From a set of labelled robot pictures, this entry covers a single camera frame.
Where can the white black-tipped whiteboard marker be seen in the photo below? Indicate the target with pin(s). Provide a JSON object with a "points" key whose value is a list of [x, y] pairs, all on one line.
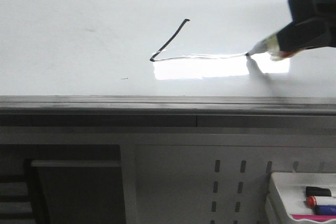
{"points": [[271, 46]]}

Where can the white plastic storage tray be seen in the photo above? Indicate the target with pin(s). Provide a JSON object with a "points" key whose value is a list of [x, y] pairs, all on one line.
{"points": [[286, 200]]}

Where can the white perforated metal panel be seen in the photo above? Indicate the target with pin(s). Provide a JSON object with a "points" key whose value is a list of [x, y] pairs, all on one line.
{"points": [[215, 184]]}

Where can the red-capped white marker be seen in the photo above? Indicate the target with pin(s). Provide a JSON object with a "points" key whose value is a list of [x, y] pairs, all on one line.
{"points": [[313, 201]]}

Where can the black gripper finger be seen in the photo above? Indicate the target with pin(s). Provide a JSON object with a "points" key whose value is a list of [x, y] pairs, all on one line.
{"points": [[316, 32], [305, 10]]}

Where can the blue marker in tray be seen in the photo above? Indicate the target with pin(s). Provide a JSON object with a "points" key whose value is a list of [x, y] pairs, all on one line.
{"points": [[325, 210]]}

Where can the dark cabinet door panel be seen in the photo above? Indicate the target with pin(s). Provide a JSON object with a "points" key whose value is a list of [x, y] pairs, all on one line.
{"points": [[82, 191]]}

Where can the white whiteboard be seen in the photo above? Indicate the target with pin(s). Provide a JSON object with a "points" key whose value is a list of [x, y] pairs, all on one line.
{"points": [[153, 47]]}

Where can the grey aluminium whiteboard tray rail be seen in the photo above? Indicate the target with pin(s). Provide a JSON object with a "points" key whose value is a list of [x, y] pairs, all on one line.
{"points": [[141, 104]]}

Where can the pink item in tray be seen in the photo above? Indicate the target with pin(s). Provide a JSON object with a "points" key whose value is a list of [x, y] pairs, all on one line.
{"points": [[318, 218]]}

